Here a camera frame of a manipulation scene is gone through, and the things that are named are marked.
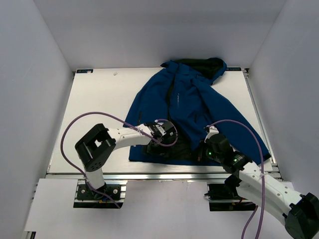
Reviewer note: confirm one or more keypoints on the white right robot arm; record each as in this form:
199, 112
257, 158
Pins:
297, 212

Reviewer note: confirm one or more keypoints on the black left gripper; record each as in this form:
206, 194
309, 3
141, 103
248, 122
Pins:
160, 151

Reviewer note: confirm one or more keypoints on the right blue table label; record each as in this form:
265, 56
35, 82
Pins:
233, 69

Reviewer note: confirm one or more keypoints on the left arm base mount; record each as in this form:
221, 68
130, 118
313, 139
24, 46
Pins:
110, 196

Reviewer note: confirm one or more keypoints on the blue table label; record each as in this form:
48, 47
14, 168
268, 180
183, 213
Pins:
84, 71
233, 69

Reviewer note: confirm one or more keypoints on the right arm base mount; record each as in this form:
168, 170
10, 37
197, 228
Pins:
221, 200

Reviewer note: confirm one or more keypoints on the left blue table label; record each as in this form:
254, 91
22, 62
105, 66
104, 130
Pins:
84, 71

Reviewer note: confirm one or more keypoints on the blue and black jacket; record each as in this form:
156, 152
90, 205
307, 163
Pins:
182, 93

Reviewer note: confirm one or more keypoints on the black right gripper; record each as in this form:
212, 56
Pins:
203, 145

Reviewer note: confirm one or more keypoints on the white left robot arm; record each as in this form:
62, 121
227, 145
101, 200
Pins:
96, 146

